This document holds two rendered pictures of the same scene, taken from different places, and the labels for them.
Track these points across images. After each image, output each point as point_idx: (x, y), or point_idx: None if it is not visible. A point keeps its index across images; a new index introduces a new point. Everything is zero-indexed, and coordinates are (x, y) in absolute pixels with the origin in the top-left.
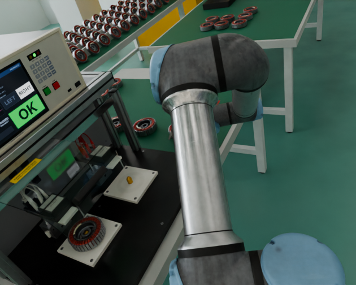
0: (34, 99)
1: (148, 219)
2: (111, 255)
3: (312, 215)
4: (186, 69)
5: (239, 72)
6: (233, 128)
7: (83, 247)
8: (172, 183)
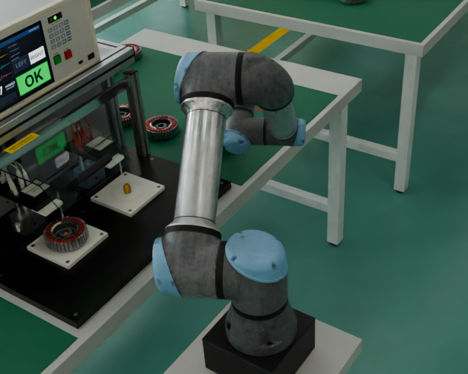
0: (43, 66)
1: (140, 235)
2: (91, 262)
3: (385, 317)
4: (208, 79)
5: (255, 91)
6: (278, 155)
7: (62, 245)
8: None
